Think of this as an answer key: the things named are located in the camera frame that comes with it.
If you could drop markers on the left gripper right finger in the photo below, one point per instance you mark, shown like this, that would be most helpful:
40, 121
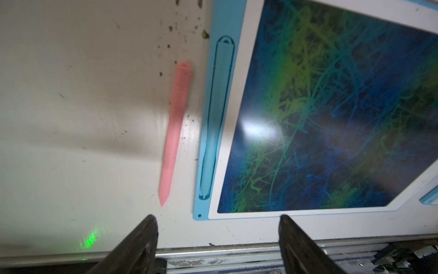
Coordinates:
299, 252

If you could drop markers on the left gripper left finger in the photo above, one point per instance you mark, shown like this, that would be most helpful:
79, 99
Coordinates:
135, 254

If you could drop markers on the pink stylus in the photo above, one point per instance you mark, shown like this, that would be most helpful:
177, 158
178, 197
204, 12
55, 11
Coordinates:
179, 99

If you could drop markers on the blue stylus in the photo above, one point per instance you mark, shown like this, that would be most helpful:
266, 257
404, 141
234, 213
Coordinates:
223, 58

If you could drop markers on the right blue writing tablet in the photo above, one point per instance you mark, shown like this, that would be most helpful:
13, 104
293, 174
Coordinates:
430, 198

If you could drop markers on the blue writing tablet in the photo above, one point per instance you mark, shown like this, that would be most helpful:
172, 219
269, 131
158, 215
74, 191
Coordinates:
430, 198
332, 108

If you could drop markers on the left blue writing tablet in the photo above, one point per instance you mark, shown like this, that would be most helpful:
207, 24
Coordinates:
332, 108

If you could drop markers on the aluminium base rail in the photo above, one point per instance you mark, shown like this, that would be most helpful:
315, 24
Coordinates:
354, 256

